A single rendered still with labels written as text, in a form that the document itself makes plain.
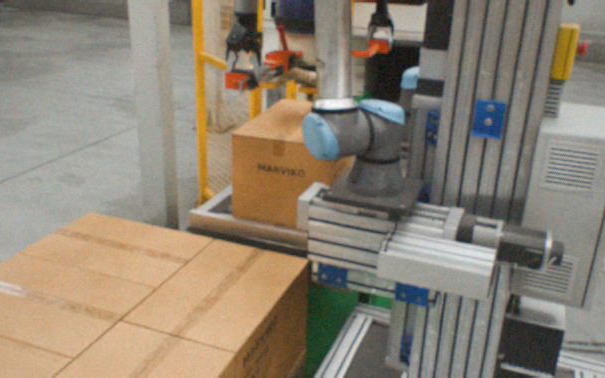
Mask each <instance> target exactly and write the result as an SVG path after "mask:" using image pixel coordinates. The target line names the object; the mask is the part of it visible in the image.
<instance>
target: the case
mask: <svg viewBox="0 0 605 378"><path fill-rule="evenodd" d="M311 103H312V102H308V101H299V100H290V99H282V100H280V101H279V102H277V103H276V104H274V105H272V106H270V107H269V108H267V109H266V110H264V111H263V112H262V113H260V115H259V116H257V117H256V118H254V119H253V120H251V121H250V122H248V123H247V124H245V125H244V126H242V127H241V128H239V129H238V130H237V131H235V132H234V133H232V211H233V217H236V218H241V219H246V220H251V221H256V222H261V223H266V225H271V226H277V227H282V228H286V229H291V230H296V231H301V232H306V233H308V230H302V229H297V209H298V198H299V197H300V196H301V195H302V194H303V193H304V192H306V191H307V190H308V189H309V188H310V187H311V186H312V185H313V184H314V183H319V184H325V186H327V187H330V186H332V185H333V184H334V183H335V182H336V181H337V180H338V179H339V178H340V177H341V176H342V175H343V174H344V173H345V172H346V171H347V170H348V169H351V158H352V156H349V157H343V158H338V159H335V160H332V159H327V160H319V159H317V158H315V157H314V156H313V155H312V154H311V153H310V152H309V150H308V148H307V147H306V145H305V142H304V139H303V135H302V122H303V119H304V118H305V117H306V116H307V115H308V113H311Z"/></svg>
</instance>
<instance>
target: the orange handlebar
mask: <svg viewBox="0 0 605 378"><path fill-rule="evenodd" d="M380 48H381V45H380V44H375V45H373V46H372V47H371V48H369V49H368V50H367V51H357V50H352V56H357V57H370V56H371V55H372V54H373V53H375V52H376V51H377V50H379V49H380ZM262 61H263V63H264V66H270V72H272V71H275V69H276V67H277V66H281V65H285V61H284V60H280V61H277V60H273V59H268V60H267V59H263V60H262ZM242 80H243V79H234V78H231V79H230V80H229V82H230V84H231V85H233V86H240V83H239V82H240V81H242Z"/></svg>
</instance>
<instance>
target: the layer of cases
mask: <svg viewBox="0 0 605 378"><path fill-rule="evenodd" d="M308 274H309V259H304V258H300V257H295V256H291V255H286V254H282V253H277V252H271V251H267V250H262V249H258V248H253V247H249V246H244V245H240V244H235V243H230V242H226V241H221V240H214V239H211V238H207V237H202V236H198V235H193V234H188V233H184V232H179V231H175V230H170V229H166V228H160V227H155V226H151V225H146V224H142V223H137V222H133V221H128V219H124V218H118V217H113V216H109V215H104V214H100V213H95V212H89V213H87V214H85V215H84V216H82V217H79V219H77V220H76V221H74V222H72V223H70V224H69V225H67V226H65V227H63V228H61V229H60V230H58V231H56V232H54V233H53V234H51V235H49V236H47V237H44V238H43V239H41V240H39V241H37V242H36V243H34V244H32V245H30V246H29V247H27V248H25V249H23V250H21V251H20V252H19V253H16V254H13V255H12V256H10V258H8V259H6V260H5V261H3V262H1V263H0V378H287V377H288V376H289V374H290V373H291V371H292V369H293V368H294V365H295V364H296V362H297V360H298V359H299V357H300V356H301V354H302V352H303V351H304V349H305V345H306V321H307V298H308Z"/></svg>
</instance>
